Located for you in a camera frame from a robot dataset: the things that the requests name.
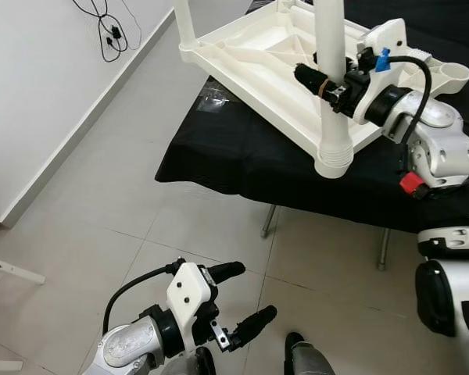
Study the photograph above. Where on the black tablecloth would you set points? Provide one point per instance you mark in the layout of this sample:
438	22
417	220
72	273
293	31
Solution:
242	160

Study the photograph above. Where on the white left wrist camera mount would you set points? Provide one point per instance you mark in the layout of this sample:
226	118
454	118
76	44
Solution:
189	301

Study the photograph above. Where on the clear plastic bag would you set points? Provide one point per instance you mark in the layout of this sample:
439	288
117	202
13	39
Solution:
211	99

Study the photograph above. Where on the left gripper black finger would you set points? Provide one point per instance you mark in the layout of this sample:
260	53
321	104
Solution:
227	271
254	326

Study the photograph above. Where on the orange rubber band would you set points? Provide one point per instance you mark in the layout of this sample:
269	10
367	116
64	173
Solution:
324	87

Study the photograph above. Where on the metal folding table frame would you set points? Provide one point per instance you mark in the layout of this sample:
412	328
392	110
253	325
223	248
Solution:
383	250

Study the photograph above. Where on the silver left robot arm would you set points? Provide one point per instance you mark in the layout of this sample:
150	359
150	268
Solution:
133	344

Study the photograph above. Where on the small black plug adapter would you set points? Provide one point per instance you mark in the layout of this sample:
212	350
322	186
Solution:
114	35

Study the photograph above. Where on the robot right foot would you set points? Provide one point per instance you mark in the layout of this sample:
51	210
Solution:
309	359

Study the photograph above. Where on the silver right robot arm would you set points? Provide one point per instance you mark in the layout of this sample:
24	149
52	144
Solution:
445	148

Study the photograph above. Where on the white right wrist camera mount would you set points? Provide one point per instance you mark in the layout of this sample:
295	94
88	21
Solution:
387	39

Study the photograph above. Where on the white plastic children table top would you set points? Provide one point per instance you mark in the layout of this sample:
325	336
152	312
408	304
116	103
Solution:
250	70

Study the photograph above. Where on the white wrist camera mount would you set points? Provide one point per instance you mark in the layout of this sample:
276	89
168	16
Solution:
189	301
387	39

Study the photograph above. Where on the white furniture rail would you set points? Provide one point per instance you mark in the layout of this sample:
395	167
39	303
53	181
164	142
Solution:
16	269

